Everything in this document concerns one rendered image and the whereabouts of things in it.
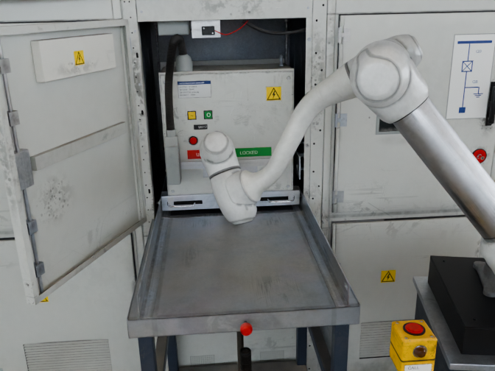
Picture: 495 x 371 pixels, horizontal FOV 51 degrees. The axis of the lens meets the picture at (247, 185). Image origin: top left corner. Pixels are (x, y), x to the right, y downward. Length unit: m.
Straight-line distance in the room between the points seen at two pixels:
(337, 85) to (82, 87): 0.78
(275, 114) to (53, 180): 0.84
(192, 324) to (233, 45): 1.59
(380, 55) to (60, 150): 0.93
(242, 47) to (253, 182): 1.25
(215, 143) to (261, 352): 1.11
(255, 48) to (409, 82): 1.52
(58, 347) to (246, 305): 1.11
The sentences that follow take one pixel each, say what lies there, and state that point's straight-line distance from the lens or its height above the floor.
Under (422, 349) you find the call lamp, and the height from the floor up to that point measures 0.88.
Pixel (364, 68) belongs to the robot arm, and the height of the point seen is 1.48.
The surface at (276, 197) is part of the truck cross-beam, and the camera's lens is 2.04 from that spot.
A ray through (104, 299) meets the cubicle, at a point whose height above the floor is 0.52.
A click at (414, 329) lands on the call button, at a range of 1.29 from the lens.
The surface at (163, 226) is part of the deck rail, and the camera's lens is 1.94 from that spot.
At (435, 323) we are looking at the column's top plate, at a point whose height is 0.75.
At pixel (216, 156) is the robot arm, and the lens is 1.52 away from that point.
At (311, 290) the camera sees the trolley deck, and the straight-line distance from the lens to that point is 1.51.
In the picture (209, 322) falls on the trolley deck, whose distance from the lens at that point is 1.42.
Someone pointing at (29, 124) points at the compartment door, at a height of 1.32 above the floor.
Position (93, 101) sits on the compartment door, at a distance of 1.74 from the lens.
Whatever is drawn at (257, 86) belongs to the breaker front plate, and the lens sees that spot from 1.93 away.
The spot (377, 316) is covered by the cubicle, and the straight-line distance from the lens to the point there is 2.32.
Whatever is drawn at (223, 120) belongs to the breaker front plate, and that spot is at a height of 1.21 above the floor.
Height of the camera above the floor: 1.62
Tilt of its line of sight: 19 degrees down
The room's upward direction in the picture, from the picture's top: 1 degrees counter-clockwise
